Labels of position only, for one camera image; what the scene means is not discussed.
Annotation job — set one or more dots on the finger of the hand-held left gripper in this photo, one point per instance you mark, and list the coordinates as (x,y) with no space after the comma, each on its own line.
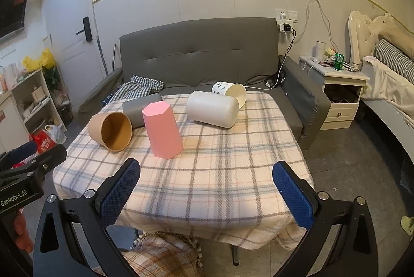
(22,150)
(53,155)

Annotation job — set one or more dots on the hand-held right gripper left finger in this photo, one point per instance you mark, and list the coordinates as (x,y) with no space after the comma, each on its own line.
(119,191)

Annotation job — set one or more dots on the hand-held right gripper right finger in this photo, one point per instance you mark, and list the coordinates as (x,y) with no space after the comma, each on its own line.
(294,196)

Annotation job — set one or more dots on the brown paper cup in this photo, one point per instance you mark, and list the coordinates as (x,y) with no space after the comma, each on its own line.
(97,128)

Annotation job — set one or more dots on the pink hexagonal cup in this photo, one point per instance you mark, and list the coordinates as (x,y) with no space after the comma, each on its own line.
(161,131)

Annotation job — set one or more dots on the grey cup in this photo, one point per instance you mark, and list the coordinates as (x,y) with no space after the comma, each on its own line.
(135,107)

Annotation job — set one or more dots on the white printed paper cup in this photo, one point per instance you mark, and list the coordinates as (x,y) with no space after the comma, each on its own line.
(237,94)

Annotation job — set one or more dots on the white plastic cup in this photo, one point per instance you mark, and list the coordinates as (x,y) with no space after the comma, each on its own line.
(210,107)

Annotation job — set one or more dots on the red bag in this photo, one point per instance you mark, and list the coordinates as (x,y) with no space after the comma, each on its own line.
(43,142)

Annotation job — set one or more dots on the white plastic bag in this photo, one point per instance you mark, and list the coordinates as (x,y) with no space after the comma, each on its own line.
(58,133)

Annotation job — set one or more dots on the orange soft toy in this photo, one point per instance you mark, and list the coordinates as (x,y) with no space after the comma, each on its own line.
(23,236)

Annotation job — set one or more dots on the white shelf unit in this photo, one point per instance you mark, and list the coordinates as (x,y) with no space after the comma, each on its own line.
(45,92)

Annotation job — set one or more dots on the orange plaid fringed cloth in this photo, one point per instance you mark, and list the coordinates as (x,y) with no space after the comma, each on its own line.
(161,257)

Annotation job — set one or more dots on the black table leg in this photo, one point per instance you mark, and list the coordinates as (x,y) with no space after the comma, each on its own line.
(235,256)

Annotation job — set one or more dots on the plaid blanket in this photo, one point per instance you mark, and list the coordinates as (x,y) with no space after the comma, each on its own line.
(210,167)

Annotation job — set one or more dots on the yellow plastic bag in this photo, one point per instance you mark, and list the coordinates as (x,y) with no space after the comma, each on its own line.
(45,60)

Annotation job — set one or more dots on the checked cloth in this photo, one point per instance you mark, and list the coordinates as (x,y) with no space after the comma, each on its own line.
(139,84)

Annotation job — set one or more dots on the broom stick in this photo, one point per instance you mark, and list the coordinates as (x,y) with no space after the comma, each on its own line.
(101,53)

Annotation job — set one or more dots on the yellow-green slipper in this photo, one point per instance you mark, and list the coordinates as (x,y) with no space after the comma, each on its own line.
(408,225)

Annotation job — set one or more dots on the white nightstand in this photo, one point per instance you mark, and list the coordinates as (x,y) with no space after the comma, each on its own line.
(339,79)

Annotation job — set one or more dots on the green can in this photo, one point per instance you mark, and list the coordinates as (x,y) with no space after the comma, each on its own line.
(339,62)

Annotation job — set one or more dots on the pale pink bedsheet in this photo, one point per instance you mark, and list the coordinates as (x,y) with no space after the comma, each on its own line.
(385,82)

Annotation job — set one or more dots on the white paper roll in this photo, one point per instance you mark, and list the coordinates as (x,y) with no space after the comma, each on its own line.
(320,50)

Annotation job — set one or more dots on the grey sofa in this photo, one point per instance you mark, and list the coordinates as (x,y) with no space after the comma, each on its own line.
(200,50)

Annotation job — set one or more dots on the black plug charger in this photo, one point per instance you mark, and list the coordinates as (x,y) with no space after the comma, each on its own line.
(284,27)

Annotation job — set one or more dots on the checked pillow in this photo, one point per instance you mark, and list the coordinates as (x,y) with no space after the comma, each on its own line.
(394,58)

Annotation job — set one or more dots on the cream bed headboard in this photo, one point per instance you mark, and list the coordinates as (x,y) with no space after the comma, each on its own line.
(359,34)

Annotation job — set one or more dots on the beige pillow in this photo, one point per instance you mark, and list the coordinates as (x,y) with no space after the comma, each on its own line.
(397,39)

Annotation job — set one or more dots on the grey bed frame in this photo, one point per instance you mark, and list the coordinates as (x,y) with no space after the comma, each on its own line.
(388,121)

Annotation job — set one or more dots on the black wall appliance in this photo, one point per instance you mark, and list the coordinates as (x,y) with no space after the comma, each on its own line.
(11,11)

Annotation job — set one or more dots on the white wall socket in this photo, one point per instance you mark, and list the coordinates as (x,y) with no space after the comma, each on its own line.
(291,15)

